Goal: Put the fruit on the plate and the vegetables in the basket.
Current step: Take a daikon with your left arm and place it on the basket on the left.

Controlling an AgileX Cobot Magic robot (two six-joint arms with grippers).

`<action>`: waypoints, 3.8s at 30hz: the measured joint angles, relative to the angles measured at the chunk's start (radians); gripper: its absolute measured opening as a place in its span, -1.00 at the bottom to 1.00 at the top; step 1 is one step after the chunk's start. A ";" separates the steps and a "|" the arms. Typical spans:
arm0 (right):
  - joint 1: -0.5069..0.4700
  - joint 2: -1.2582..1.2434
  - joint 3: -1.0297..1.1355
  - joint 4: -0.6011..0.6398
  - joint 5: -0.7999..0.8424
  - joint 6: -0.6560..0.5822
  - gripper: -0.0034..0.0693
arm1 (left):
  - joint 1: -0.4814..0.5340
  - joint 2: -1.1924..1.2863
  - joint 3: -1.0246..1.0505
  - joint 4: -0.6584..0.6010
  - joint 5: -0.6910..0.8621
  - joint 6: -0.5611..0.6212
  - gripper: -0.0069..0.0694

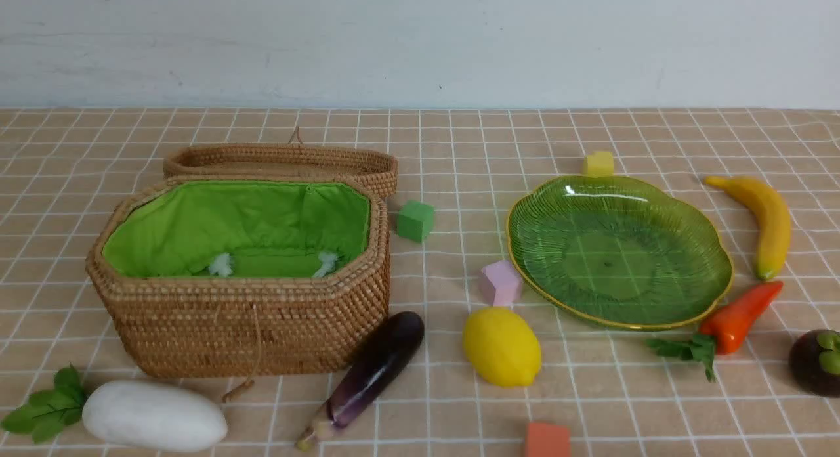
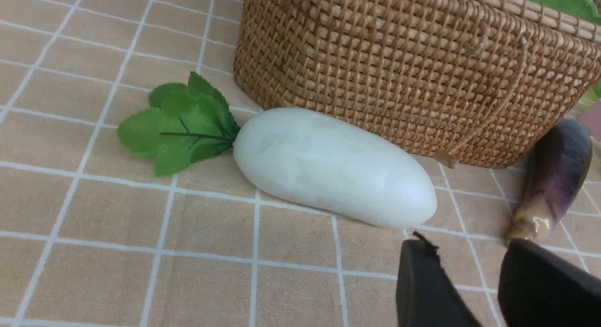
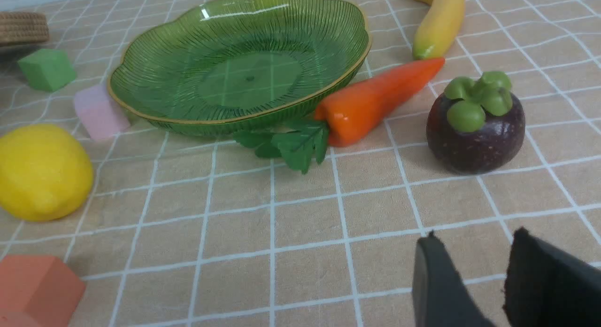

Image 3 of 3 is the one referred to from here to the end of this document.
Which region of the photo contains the purple toy mangosteen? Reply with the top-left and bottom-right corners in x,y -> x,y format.
425,70 -> 525,175

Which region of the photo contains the orange foam cube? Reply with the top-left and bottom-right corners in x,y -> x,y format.
0,254 -> 86,327

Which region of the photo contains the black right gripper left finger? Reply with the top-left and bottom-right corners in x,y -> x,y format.
412,231 -> 494,327

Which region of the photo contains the yellow toy banana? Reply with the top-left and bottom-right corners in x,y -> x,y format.
412,0 -> 465,60

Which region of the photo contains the green glass leaf plate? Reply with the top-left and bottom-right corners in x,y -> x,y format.
107,0 -> 373,137

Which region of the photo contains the yellow toy lemon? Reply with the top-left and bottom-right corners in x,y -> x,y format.
0,123 -> 95,222

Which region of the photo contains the woven wicker basket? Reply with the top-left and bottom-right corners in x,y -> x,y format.
0,11 -> 50,47

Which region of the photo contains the orange toy carrot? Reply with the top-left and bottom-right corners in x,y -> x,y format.
233,57 -> 445,174

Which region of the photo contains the green foam cube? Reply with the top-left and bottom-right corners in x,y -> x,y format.
17,48 -> 77,93

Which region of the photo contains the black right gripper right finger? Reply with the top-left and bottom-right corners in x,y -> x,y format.
503,227 -> 601,327

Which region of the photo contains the pink foam cube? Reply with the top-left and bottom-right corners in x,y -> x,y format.
73,84 -> 131,141

